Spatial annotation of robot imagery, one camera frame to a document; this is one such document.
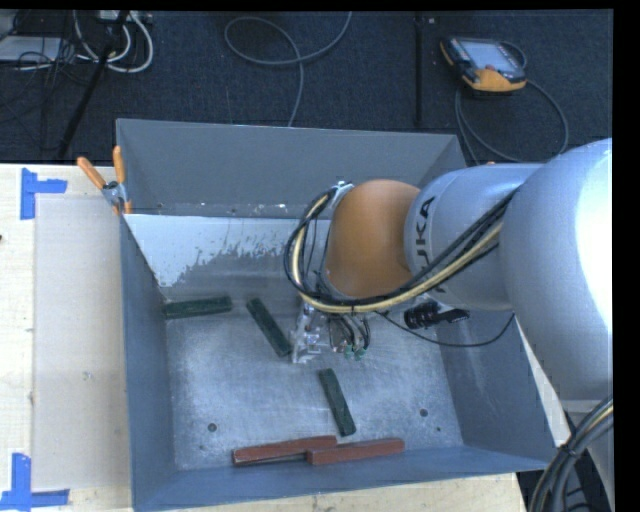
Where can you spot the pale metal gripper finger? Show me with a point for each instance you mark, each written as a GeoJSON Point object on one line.
{"type": "Point", "coordinates": [299, 347]}
{"type": "Point", "coordinates": [317, 343]}

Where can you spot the dark green flat block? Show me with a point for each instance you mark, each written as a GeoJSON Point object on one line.
{"type": "Point", "coordinates": [269, 327]}
{"type": "Point", "coordinates": [337, 402]}
{"type": "Point", "coordinates": [197, 307]}

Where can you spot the grey metal bin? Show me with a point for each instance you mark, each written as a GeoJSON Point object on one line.
{"type": "Point", "coordinates": [240, 395]}

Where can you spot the red-brown flat block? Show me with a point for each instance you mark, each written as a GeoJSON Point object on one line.
{"type": "Point", "coordinates": [357, 451]}
{"type": "Point", "coordinates": [280, 449]}

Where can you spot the black cylinder on white bracket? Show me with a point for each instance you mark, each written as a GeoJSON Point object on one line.
{"type": "Point", "coordinates": [425, 316]}

